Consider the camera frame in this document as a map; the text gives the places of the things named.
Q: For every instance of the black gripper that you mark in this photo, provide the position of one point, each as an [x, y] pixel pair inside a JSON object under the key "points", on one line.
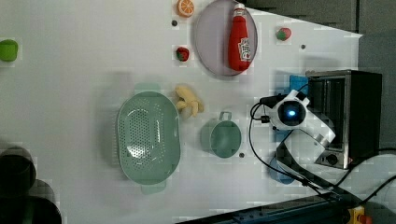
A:
{"points": [[272, 100]]}

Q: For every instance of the silver black toaster oven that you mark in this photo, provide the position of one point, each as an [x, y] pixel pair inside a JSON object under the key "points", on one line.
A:
{"points": [[349, 101]]}

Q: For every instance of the black robot base left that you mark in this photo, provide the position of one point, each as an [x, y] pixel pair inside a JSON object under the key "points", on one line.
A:
{"points": [[25, 199]]}

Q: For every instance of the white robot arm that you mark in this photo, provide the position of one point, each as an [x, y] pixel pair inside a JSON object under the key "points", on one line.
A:
{"points": [[309, 137]]}

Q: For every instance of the red ketchup bottle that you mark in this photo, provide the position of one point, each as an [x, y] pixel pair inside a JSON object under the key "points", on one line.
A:
{"points": [[239, 53]]}

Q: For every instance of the light red strawberry toy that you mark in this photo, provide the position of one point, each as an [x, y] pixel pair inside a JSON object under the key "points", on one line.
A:
{"points": [[283, 34]]}

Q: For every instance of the yellow peeled banana toy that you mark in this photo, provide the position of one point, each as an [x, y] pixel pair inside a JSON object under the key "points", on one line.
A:
{"points": [[188, 103]]}

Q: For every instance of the grey round plate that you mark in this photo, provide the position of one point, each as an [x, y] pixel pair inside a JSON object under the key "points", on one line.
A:
{"points": [[211, 36]]}

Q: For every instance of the dark red strawberry toy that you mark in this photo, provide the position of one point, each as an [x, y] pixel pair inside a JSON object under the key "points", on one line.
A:
{"points": [[183, 54]]}

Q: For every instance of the orange slice toy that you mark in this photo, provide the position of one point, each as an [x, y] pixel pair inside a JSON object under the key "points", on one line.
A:
{"points": [[185, 8]]}

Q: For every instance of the green perforated colander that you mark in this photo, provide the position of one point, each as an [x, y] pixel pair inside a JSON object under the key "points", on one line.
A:
{"points": [[147, 131]]}

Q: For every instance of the yellow red emergency button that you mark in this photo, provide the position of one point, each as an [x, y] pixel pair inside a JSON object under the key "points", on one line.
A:
{"points": [[358, 216]]}

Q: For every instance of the green block toy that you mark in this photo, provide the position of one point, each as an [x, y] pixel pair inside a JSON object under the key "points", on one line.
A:
{"points": [[8, 50]]}

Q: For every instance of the green cup with handle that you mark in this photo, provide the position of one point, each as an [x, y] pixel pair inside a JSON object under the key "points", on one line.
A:
{"points": [[221, 137]]}

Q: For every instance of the blue table frame rail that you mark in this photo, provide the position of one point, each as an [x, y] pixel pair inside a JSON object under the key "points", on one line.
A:
{"points": [[319, 209]]}

